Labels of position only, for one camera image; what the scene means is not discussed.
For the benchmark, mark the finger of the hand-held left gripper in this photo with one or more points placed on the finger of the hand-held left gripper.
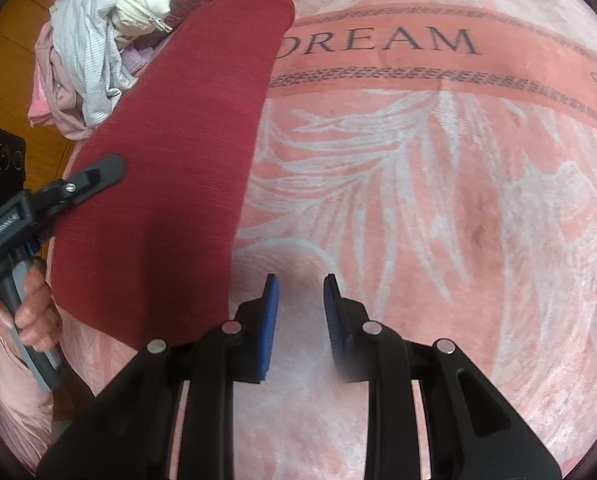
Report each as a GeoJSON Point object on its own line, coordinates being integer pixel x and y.
{"type": "Point", "coordinates": [93, 175]}

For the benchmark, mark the person's left forearm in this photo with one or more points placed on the person's left forearm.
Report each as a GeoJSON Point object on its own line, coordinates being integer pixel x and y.
{"type": "Point", "coordinates": [21, 410]}

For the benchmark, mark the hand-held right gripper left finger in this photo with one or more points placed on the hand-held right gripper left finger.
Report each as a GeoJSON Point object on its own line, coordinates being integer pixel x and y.
{"type": "Point", "coordinates": [271, 330]}

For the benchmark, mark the pale pink garment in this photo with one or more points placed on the pale pink garment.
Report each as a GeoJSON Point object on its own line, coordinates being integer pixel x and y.
{"type": "Point", "coordinates": [58, 110]}

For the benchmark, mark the person's left hand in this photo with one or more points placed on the person's left hand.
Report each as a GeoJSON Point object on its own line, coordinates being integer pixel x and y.
{"type": "Point", "coordinates": [36, 315]}

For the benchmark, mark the black box with round dials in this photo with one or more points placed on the black box with round dials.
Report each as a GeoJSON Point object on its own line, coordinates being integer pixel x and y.
{"type": "Point", "coordinates": [1, 140]}

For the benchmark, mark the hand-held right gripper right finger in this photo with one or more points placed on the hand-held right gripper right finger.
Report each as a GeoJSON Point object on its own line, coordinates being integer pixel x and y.
{"type": "Point", "coordinates": [333, 330]}

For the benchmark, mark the white striped garment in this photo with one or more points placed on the white striped garment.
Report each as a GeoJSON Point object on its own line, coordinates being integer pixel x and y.
{"type": "Point", "coordinates": [86, 50]}

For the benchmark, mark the pink leaf-print blanket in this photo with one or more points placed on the pink leaf-print blanket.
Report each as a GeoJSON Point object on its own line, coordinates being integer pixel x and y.
{"type": "Point", "coordinates": [403, 210]}

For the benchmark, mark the dark red knit sweater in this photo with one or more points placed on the dark red knit sweater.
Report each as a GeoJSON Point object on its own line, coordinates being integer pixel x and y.
{"type": "Point", "coordinates": [178, 160]}

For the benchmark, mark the lilac quilted cloth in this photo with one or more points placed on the lilac quilted cloth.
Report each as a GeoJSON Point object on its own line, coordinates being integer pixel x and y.
{"type": "Point", "coordinates": [136, 60]}

